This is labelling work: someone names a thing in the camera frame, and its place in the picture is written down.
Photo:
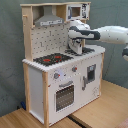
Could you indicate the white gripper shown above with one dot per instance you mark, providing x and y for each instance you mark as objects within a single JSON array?
[{"x": 76, "y": 45}]

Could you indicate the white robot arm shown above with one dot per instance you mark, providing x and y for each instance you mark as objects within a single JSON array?
[{"x": 109, "y": 34}]

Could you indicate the wooden toy kitchen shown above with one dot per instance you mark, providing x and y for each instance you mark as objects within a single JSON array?
[{"x": 46, "y": 40}]

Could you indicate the metal toy sink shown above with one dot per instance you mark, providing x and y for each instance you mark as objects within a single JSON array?
[{"x": 84, "y": 51}]

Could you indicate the black toy stovetop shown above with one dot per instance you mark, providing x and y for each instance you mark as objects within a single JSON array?
[{"x": 52, "y": 59}]

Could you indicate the right red oven knob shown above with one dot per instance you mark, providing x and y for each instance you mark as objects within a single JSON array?
[{"x": 74, "y": 69}]

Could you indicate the red oven knob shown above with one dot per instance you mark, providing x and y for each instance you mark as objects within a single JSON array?
[
  {"x": 56, "y": 75},
  {"x": 74, "y": 69}
]

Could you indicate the grey ice dispenser panel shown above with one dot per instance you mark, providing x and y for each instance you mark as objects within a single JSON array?
[{"x": 91, "y": 73}]

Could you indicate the toy microwave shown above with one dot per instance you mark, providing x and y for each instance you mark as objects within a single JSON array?
[{"x": 77, "y": 11}]

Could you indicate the grey range hood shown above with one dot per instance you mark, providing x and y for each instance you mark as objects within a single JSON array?
[{"x": 48, "y": 18}]

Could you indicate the left red oven knob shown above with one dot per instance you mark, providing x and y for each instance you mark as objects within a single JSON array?
[{"x": 56, "y": 75}]

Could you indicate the toy oven door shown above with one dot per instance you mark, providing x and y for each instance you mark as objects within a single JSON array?
[{"x": 63, "y": 97}]

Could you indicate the grey cabinet door handle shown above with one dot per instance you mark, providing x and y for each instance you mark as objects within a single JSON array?
[{"x": 84, "y": 83}]

